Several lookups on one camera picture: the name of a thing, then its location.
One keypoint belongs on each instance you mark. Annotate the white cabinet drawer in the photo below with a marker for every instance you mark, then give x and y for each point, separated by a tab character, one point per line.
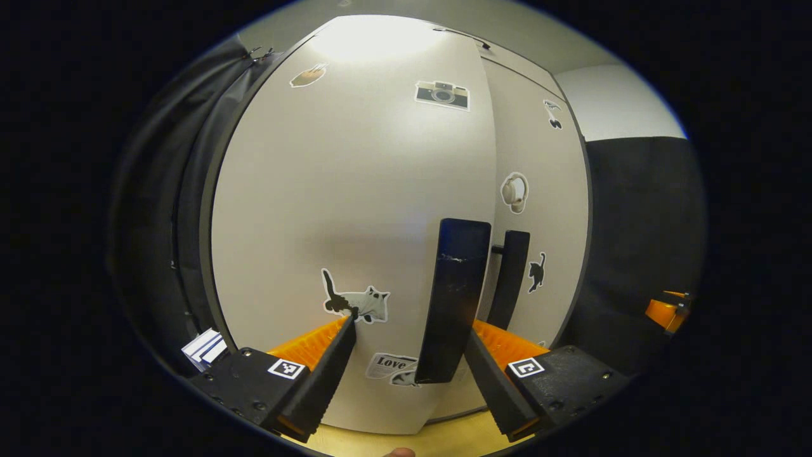
517	63

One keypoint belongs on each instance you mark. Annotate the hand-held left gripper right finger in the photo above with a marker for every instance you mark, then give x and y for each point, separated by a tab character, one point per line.
495	387

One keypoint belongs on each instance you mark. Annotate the white and dark cabinet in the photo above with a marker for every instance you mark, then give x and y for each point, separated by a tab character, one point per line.
380	158

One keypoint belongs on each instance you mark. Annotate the white cabinet door headphone sticker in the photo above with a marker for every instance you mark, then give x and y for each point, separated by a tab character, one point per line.
552	222

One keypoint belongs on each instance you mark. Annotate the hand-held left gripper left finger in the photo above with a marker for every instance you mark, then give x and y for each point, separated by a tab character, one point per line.
327	381

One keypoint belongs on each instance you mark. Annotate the white cabinet door camera sticker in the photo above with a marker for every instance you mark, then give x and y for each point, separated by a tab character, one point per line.
317	190

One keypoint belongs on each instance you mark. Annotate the stack of white cards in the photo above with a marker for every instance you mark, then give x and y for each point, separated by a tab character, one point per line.
204	349

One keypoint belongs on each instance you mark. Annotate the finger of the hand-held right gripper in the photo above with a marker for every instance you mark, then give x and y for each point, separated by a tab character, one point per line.
663	314

